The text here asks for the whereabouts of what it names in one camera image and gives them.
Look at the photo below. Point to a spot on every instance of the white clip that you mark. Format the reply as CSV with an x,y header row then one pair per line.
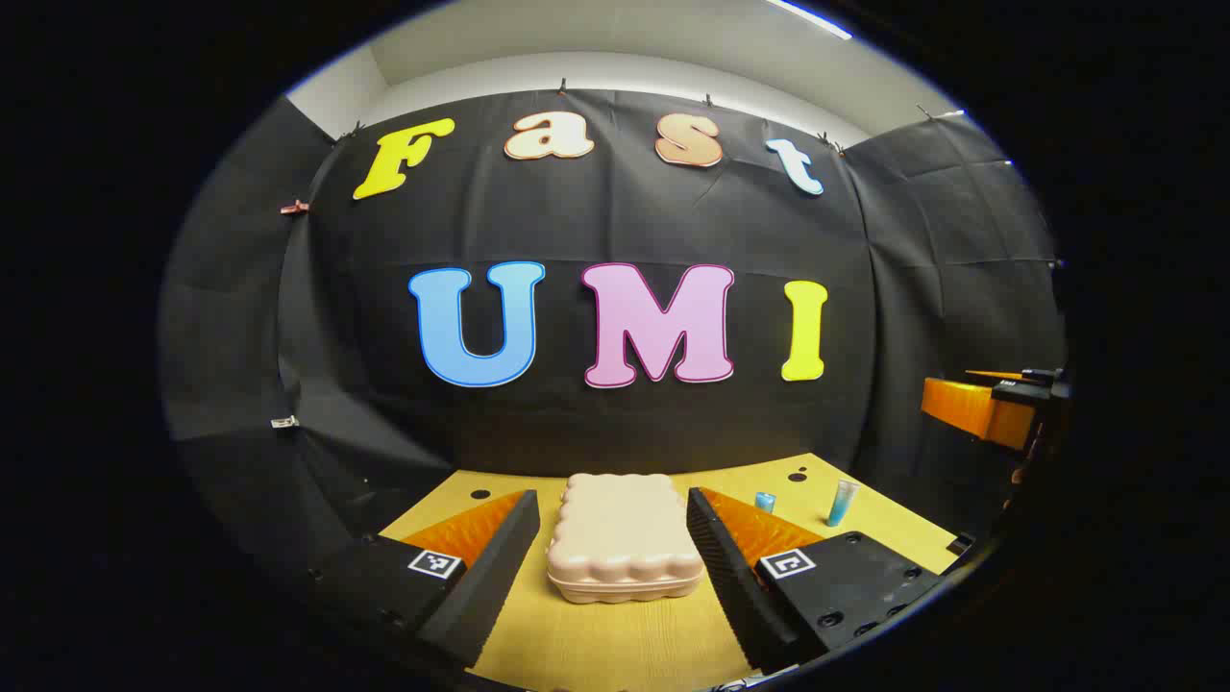
x,y
284,422

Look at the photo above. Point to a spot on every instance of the light blue tube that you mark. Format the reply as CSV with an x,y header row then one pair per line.
x,y
843,502

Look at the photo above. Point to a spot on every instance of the pink suitcase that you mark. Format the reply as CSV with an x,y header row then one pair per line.
x,y
623,533

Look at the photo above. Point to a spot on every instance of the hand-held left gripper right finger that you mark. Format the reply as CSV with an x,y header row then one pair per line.
x,y
728,577

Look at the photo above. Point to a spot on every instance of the blue capped bottle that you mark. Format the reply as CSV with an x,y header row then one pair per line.
x,y
765,501

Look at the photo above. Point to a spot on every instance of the black backdrop cloth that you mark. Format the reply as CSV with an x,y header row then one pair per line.
x,y
615,221

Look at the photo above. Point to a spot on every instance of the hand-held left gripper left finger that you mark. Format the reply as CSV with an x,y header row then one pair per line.
x,y
492,567

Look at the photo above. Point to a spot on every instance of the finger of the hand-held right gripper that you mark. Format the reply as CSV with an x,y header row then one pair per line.
x,y
975,408

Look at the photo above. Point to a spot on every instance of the red clip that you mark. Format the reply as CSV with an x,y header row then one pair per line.
x,y
294,207

